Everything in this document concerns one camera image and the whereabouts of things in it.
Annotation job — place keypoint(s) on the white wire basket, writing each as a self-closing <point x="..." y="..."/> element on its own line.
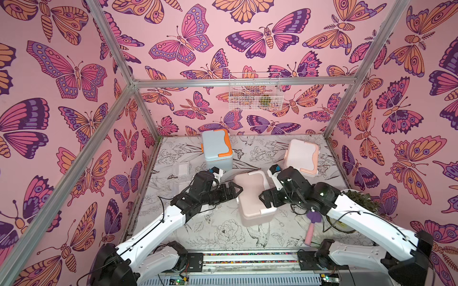
<point x="253" y="93"/>

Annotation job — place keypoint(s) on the white and peach first aid box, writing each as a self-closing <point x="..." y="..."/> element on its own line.
<point x="302" y="156"/>

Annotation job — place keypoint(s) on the grey and orange first aid box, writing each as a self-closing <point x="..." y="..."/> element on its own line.
<point x="217" y="149"/>

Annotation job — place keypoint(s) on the pink first aid box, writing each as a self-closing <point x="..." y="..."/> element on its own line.
<point x="252" y="211"/>

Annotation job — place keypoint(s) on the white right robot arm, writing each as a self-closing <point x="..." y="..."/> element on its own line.
<point x="402" y="254"/>

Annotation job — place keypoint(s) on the purple and pink brush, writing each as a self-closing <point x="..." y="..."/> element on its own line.
<point x="314" y="217"/>

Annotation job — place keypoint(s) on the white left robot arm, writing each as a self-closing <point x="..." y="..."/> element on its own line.
<point x="134" y="261"/>

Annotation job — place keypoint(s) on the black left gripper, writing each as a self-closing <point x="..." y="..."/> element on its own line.
<point x="229" y="195"/>

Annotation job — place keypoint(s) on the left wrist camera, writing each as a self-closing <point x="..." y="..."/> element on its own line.
<point x="217" y="173"/>

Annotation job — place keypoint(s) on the potted green plant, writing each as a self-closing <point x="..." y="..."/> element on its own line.
<point x="348" y="213"/>

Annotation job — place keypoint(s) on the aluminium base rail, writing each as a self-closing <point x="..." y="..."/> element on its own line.
<point x="290" y="267"/>

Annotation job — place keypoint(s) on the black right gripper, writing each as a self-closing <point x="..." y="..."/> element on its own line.
<point x="275" y="195"/>

